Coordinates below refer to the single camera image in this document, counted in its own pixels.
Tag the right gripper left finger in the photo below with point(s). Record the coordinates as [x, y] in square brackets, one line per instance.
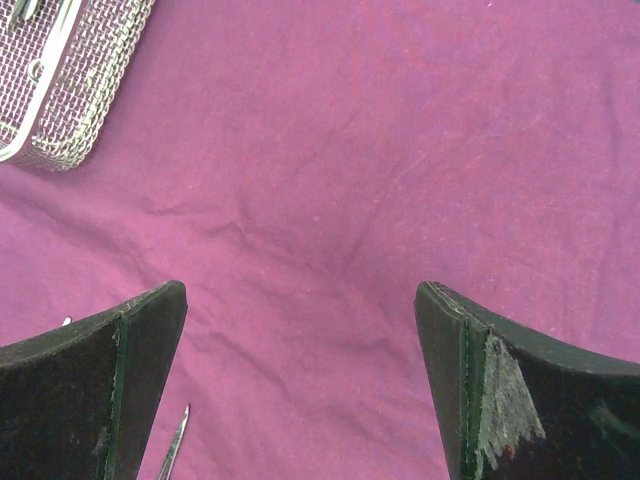
[79, 401]

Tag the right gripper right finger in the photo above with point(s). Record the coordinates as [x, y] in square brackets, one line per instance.
[514, 403]

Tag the metal surgical scissors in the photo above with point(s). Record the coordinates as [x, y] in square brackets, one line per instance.
[172, 452]

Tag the purple cloth wrap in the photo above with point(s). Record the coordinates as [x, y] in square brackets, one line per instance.
[301, 166]

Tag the wire mesh metal tray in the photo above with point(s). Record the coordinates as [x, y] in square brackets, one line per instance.
[60, 73]

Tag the wide metal tweezers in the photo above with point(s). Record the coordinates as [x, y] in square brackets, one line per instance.
[23, 10]

